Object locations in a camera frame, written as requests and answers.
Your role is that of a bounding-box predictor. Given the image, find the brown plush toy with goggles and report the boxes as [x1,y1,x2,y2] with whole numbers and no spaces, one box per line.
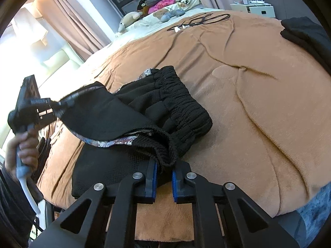
[137,0,153,14]

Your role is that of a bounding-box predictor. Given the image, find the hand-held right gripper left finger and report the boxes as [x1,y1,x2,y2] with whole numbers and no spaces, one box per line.
[31,157,159,248]

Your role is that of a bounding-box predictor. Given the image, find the white bedside cabinet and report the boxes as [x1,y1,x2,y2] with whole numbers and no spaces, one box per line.
[230,2,276,18]

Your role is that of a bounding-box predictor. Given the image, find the black garment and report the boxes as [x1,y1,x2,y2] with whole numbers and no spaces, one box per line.
[281,18,331,66]

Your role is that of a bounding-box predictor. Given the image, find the dark cloth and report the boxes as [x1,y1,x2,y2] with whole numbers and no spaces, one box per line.
[0,168,35,241]

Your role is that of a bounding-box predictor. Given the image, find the black pants with floral lining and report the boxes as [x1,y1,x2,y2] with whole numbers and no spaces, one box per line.
[53,66,213,199]

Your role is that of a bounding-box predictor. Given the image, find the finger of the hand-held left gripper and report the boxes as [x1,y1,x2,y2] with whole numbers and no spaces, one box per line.
[49,96,76,120]

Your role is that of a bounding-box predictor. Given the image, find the cream plush toy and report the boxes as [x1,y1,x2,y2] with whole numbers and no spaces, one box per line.
[115,11,144,35]

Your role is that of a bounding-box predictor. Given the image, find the orange-brown blanket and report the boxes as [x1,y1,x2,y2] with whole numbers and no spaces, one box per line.
[36,10,329,243]

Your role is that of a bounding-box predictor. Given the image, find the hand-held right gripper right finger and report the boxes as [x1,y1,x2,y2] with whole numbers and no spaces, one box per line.
[171,161,300,248]

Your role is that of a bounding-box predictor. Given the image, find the grey plush toy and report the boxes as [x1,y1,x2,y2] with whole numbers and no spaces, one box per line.
[161,9,185,22]

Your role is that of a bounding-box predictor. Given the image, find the pink curtain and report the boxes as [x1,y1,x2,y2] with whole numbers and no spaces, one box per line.
[34,0,113,62]

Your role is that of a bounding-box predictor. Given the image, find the cream bed sheet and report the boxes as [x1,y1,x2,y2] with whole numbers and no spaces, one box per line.
[111,4,233,44]

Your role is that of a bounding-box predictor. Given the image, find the black cable bundle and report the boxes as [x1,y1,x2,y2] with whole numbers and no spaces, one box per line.
[167,13,230,33]

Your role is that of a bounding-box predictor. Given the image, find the pink plush cloth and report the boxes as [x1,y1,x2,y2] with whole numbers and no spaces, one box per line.
[149,0,176,13]

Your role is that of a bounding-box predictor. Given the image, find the person's left hand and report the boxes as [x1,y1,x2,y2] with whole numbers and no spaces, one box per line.
[5,130,40,176]

